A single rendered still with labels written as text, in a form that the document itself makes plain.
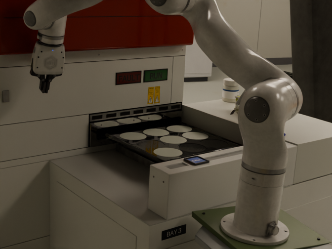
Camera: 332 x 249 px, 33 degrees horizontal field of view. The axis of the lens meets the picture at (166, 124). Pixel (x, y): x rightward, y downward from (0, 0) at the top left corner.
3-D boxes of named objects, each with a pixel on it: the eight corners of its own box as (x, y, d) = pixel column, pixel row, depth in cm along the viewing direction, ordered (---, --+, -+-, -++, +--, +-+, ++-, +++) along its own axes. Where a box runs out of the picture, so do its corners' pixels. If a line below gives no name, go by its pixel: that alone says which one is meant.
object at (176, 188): (146, 208, 169) (149, 164, 166) (272, 176, 202) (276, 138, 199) (166, 220, 162) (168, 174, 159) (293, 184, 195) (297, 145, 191)
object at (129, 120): (88, 146, 216) (89, 122, 213) (178, 131, 242) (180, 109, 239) (91, 147, 214) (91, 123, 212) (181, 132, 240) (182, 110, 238)
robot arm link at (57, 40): (41, 36, 175) (40, 45, 176) (68, 37, 180) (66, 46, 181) (32, 27, 181) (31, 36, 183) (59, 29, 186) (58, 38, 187)
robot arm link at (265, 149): (292, 166, 155) (306, 81, 148) (269, 185, 139) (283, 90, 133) (250, 156, 160) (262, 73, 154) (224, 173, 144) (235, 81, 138)
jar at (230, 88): (218, 100, 250) (220, 78, 248) (229, 98, 254) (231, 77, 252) (229, 103, 245) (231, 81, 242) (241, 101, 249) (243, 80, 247)
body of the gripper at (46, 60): (38, 42, 176) (34, 75, 180) (69, 43, 181) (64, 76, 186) (31, 34, 182) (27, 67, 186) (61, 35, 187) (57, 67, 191)
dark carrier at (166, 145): (109, 135, 214) (109, 133, 214) (180, 124, 235) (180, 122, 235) (164, 162, 188) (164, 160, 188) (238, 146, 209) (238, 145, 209)
